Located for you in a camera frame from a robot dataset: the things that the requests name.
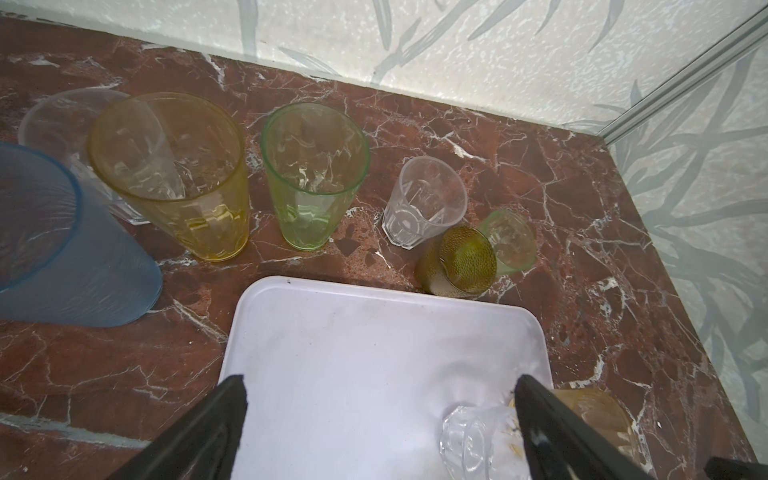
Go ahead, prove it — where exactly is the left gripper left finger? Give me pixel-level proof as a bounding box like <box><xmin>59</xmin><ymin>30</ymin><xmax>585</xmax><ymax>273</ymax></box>
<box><xmin>110</xmin><ymin>375</ymin><xmax>248</xmax><ymax>479</ymax></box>

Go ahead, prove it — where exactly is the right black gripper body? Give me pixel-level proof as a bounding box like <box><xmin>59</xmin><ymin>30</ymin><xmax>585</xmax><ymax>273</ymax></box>
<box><xmin>704</xmin><ymin>457</ymin><xmax>768</xmax><ymax>480</ymax></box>

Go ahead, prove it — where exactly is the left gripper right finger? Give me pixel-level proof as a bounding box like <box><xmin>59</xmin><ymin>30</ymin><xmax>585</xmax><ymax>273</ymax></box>
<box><xmin>514</xmin><ymin>375</ymin><xmax>650</xmax><ymax>479</ymax></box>

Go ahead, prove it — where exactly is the small yellow cup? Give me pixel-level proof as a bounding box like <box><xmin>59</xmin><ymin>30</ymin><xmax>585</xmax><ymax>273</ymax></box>
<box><xmin>552</xmin><ymin>388</ymin><xmax>642</xmax><ymax>465</ymax></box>

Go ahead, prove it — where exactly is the lavender plastic tray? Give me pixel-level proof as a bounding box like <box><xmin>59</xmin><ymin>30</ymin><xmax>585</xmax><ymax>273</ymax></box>
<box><xmin>221</xmin><ymin>276</ymin><xmax>552</xmax><ymax>479</ymax></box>

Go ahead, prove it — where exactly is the small green cup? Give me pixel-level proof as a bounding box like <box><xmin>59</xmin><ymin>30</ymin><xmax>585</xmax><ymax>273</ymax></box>
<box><xmin>478</xmin><ymin>209</ymin><xmax>538</xmax><ymax>277</ymax></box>

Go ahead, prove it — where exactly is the tall blue frosted cup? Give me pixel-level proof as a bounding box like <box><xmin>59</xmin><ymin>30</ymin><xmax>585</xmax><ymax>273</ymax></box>
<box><xmin>1</xmin><ymin>143</ymin><xmax>163</xmax><ymax>328</ymax></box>

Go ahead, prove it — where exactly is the clear faceted cup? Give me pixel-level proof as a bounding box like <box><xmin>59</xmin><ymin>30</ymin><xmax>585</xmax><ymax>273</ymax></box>
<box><xmin>382</xmin><ymin>156</ymin><xmax>468</xmax><ymax>250</ymax></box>

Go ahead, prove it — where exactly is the tall yellow plastic cup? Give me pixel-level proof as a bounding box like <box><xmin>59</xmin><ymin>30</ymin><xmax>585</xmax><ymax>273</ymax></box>
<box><xmin>86</xmin><ymin>92</ymin><xmax>250</xmax><ymax>262</ymax></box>

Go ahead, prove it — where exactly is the tall green plastic cup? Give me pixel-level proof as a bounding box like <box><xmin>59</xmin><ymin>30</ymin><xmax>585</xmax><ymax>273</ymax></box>
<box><xmin>260</xmin><ymin>103</ymin><xmax>371</xmax><ymax>251</ymax></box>

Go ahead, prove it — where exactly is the clear cup behind blue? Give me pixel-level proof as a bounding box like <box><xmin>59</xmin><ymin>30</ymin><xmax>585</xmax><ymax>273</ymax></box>
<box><xmin>17</xmin><ymin>88</ymin><xmax>148</xmax><ymax>225</ymax></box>

